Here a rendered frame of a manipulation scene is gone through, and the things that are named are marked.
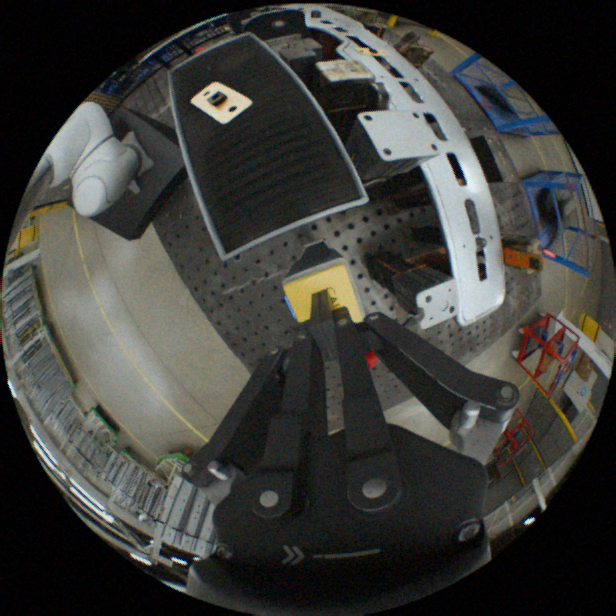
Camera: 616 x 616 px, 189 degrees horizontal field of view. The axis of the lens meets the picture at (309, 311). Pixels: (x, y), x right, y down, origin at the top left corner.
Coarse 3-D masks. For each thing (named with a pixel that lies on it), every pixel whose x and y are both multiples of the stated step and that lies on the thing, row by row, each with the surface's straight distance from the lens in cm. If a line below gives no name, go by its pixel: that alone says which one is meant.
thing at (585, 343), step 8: (560, 312) 444; (560, 320) 443; (560, 328) 447; (576, 328) 440; (584, 336) 433; (584, 344) 427; (592, 344) 430; (592, 352) 425; (600, 352) 419; (600, 360) 424; (608, 360) 433; (608, 368) 424; (608, 376) 432
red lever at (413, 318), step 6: (408, 312) 34; (414, 312) 33; (420, 312) 33; (408, 318) 33; (414, 318) 33; (420, 318) 34; (402, 324) 32; (408, 324) 32; (366, 354) 27; (372, 354) 27; (372, 360) 27; (378, 360) 28; (372, 366) 27
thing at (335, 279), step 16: (320, 272) 20; (336, 272) 19; (288, 288) 20; (304, 288) 20; (320, 288) 20; (336, 288) 20; (352, 288) 20; (304, 304) 20; (336, 304) 20; (352, 304) 20; (304, 320) 21
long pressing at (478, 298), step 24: (312, 24) 80; (336, 24) 81; (360, 24) 87; (336, 48) 61; (384, 48) 68; (384, 72) 55; (408, 72) 60; (408, 96) 51; (432, 96) 56; (456, 120) 56; (456, 144) 50; (432, 168) 43; (480, 168) 53; (432, 192) 41; (456, 192) 45; (480, 192) 50; (456, 216) 44; (480, 216) 49; (456, 240) 44; (456, 264) 44; (480, 288) 50; (504, 288) 58; (480, 312) 53
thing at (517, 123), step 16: (464, 64) 257; (480, 64) 270; (464, 80) 271; (480, 80) 314; (512, 80) 348; (480, 96) 268; (496, 96) 268; (512, 96) 282; (496, 112) 274; (512, 112) 274; (528, 112) 308; (496, 128) 248; (512, 128) 242; (528, 128) 353; (544, 128) 284
